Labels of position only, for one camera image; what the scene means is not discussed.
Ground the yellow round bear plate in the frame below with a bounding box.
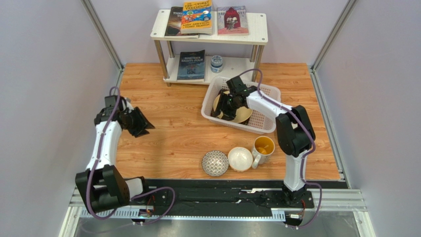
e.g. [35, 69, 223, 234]
[213, 90, 253, 124]

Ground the white perforated plastic basket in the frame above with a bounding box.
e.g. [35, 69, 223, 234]
[201, 77, 276, 134]

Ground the white small bowl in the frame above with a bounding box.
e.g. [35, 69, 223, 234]
[227, 147, 253, 172]

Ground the grey patterned small bowl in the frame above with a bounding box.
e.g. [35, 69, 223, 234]
[202, 150, 229, 177]

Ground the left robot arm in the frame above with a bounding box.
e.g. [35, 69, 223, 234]
[75, 95, 154, 214]

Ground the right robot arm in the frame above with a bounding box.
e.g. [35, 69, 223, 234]
[213, 76, 315, 205]

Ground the white two-tier shelf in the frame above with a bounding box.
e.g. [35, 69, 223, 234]
[150, 9, 268, 86]

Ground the small blue white ceramic jar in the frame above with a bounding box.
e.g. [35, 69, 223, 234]
[210, 55, 223, 73]

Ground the white mug yellow inside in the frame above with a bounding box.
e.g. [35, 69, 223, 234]
[252, 136, 275, 169]

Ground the dark blue Nineteen Eighty-Four book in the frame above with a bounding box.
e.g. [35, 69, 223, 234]
[177, 50, 206, 82]

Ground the red pink cover book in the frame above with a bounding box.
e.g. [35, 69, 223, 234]
[217, 5, 249, 36]

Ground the orange yellow treehouse book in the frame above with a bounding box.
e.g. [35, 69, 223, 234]
[180, 0, 213, 35]

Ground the dark paperback book top shelf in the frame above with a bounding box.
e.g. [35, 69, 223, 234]
[164, 6, 199, 39]

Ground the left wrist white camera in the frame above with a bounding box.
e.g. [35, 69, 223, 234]
[119, 97, 134, 111]

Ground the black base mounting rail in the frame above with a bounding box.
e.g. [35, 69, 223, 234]
[118, 178, 315, 218]

